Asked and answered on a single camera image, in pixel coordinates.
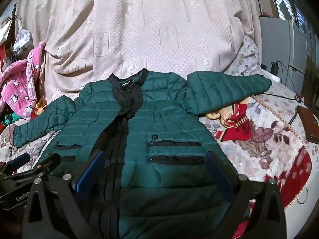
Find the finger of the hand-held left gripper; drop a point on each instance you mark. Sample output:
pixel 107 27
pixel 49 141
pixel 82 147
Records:
pixel 18 159
pixel 47 163

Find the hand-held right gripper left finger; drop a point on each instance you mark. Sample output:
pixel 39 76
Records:
pixel 91 171

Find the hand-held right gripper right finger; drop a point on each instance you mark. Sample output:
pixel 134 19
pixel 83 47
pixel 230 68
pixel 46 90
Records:
pixel 219 173

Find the green puffer jacket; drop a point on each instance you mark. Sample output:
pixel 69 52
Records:
pixel 162 119

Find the green cloth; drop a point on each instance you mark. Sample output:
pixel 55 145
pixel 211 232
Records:
pixel 11 119

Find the red striped patterned cloth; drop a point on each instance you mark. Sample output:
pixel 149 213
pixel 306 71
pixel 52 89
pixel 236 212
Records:
pixel 234 127

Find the orange yellow patterned cloth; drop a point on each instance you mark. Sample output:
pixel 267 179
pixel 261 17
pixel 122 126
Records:
pixel 39 107

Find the floral red and white blanket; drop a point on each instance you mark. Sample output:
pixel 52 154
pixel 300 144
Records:
pixel 269 134

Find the pink penguin fleece garment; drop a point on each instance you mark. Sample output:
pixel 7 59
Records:
pixel 22 92

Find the clear plastic bag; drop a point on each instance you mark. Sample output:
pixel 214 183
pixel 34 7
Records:
pixel 23 41

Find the black charger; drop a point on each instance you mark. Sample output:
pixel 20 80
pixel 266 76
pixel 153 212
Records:
pixel 274 67

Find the dark wooden furniture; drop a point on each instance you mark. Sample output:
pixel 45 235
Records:
pixel 312 77

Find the beige embossed quilt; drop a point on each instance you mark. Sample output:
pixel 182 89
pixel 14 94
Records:
pixel 139 29

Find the window grille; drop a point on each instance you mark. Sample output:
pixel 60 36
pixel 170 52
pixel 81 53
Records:
pixel 286 2

